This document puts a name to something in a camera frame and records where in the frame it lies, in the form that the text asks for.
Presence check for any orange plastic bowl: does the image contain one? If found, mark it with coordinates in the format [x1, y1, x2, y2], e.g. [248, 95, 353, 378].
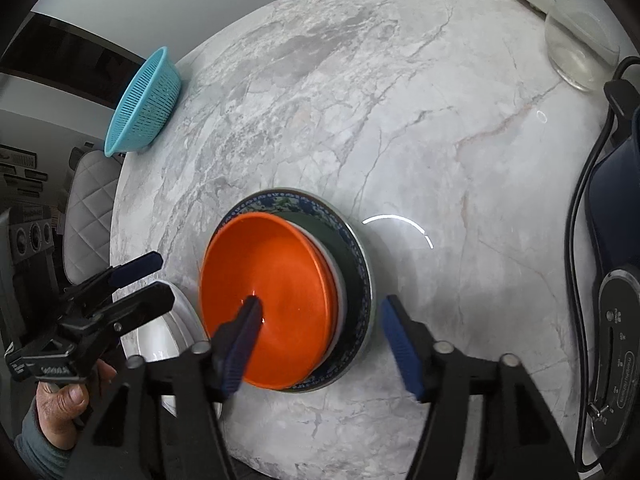
[200, 212, 338, 390]

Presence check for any white oval plate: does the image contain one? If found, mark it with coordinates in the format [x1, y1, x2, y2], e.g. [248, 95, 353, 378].
[121, 278, 224, 418]

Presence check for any small white bowl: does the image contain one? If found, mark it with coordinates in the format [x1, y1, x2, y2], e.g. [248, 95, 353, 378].
[292, 222, 348, 364]

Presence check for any blue white patterned bowl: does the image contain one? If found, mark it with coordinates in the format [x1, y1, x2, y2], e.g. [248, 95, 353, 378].
[217, 188, 375, 393]

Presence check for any left hand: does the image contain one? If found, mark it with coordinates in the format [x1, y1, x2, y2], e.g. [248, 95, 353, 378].
[36, 360, 117, 451]

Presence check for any turquoise plastic colander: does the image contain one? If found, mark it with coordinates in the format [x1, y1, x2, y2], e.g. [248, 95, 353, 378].
[104, 47, 182, 157]

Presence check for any dark blue electric kettle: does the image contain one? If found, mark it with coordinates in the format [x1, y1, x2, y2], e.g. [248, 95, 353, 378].
[587, 113, 639, 448]

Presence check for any clear glass cup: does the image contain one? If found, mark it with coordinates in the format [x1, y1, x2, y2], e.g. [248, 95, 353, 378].
[544, 0, 620, 92]

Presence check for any black power cable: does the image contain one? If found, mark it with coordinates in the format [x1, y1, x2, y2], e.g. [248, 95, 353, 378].
[564, 56, 640, 470]

